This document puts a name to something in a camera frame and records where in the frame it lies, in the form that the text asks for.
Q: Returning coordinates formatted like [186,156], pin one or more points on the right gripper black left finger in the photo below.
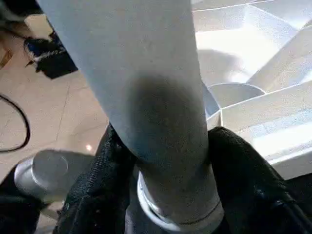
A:
[102,190]

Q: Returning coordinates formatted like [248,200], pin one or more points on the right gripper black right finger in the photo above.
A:
[251,190]

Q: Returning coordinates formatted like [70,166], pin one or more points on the white plastic table top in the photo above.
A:
[256,109]

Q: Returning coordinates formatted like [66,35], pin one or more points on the white plastic table leg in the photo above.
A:
[136,73]

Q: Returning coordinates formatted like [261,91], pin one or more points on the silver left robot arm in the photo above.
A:
[46,170]

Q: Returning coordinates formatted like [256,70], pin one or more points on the black object on floor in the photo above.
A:
[56,63]

